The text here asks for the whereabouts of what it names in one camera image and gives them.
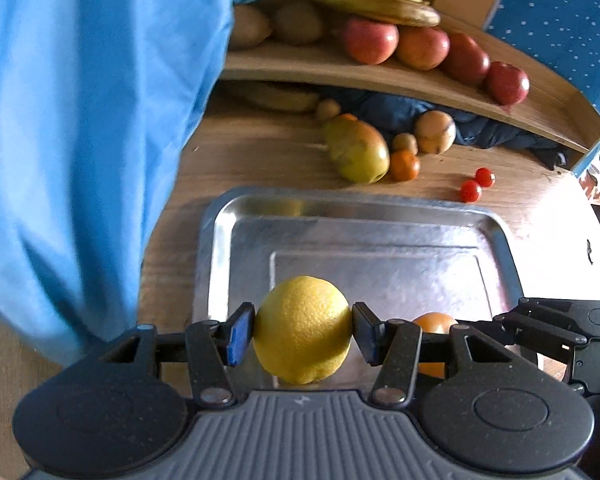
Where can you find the bottom brown-spotted banana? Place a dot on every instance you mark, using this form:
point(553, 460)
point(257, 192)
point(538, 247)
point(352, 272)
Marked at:
point(398, 12)

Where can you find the small tan fruit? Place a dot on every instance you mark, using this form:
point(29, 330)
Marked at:
point(326, 110)
point(405, 142)

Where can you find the blue star-pattern fabric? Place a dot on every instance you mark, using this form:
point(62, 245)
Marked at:
point(564, 35)

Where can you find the dark blue padded jacket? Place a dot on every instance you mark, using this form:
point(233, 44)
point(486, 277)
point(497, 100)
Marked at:
point(391, 115)

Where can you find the kiwi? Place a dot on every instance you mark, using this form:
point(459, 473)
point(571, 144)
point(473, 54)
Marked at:
point(251, 28)
point(298, 23)

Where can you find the light blue garment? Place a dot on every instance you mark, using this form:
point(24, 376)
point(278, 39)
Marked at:
point(97, 100)

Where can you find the small orange tangerine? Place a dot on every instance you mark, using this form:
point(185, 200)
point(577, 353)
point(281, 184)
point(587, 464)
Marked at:
point(404, 166)

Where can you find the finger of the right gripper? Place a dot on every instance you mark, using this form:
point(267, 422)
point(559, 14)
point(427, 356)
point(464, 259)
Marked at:
point(557, 311)
point(541, 337)

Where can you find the mango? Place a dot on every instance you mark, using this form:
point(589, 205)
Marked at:
point(358, 150)

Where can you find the left kiwi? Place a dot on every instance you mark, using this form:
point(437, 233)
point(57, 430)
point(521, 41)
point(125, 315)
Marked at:
point(251, 28)

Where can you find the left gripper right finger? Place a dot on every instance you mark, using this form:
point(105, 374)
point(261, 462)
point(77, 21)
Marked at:
point(396, 347)

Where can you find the yellow lemon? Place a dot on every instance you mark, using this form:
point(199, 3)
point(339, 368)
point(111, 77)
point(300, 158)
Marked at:
point(303, 330)

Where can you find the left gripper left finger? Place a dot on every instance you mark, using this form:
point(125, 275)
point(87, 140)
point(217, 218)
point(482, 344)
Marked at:
point(208, 347)

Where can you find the cherry tomato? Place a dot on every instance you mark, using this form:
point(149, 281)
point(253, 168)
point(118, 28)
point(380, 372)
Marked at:
point(485, 177)
point(470, 192)

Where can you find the red apple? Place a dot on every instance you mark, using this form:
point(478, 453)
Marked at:
point(466, 61)
point(368, 42)
point(506, 84)

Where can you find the wooden curved shelf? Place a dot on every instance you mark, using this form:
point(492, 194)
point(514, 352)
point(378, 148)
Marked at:
point(554, 109)

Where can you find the right kiwi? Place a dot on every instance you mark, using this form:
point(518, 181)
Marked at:
point(298, 23)

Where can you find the metal tray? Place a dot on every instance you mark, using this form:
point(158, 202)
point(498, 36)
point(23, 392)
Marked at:
point(401, 256)

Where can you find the orange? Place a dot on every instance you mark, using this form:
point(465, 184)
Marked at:
point(432, 325)

